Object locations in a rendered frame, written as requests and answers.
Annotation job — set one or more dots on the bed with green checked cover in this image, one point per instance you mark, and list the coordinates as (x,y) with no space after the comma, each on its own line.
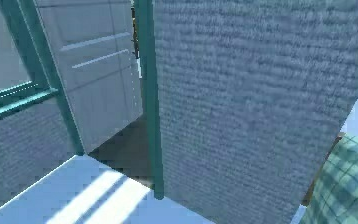
(342,186)

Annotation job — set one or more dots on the window with teal frame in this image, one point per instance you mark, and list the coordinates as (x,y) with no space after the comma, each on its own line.
(7,50)

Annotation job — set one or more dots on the pale grey room door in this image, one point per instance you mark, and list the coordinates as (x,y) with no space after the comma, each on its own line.
(93,83)

